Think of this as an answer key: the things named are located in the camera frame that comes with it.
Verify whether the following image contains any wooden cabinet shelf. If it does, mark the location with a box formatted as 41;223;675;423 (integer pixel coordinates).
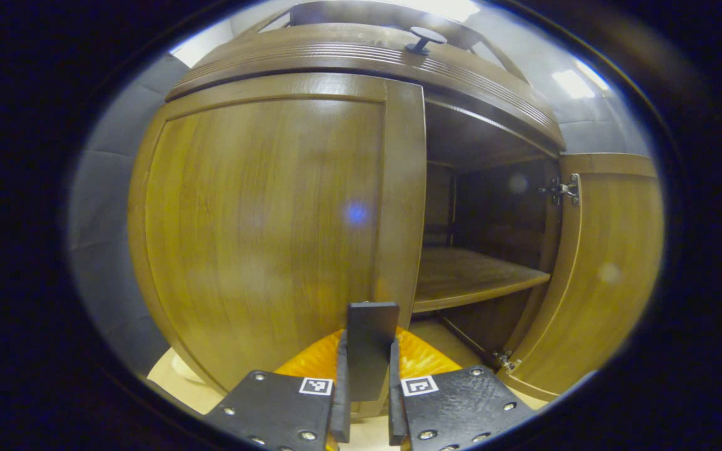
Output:
412;246;551;313

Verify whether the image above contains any wooden double-door shoe cabinet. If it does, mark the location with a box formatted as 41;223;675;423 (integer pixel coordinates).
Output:
165;0;567;376

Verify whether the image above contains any black door handle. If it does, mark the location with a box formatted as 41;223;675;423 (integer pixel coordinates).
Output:
345;302;400;403

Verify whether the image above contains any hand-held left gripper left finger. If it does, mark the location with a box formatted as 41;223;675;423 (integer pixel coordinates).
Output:
204;329;352;451

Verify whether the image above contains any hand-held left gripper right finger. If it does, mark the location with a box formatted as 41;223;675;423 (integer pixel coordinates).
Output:
388;327;536;451

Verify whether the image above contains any black backdrop cloth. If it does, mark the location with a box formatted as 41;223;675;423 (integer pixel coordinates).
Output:
68;53;653;376

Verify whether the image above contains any wooden cabinet door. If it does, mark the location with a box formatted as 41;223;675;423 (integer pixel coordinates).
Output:
499;153;666;402
128;72;427;417

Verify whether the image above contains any black round drawer knob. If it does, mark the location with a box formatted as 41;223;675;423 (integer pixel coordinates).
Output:
405;26;448;56

